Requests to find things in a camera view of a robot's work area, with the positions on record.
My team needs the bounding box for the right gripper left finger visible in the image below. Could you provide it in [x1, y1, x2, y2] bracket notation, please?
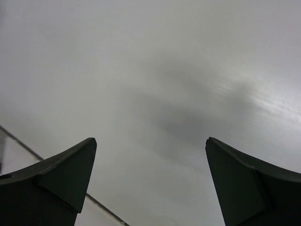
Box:
[0, 137, 97, 226]

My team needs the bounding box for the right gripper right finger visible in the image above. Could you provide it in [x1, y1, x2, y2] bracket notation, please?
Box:
[206, 137, 301, 226]

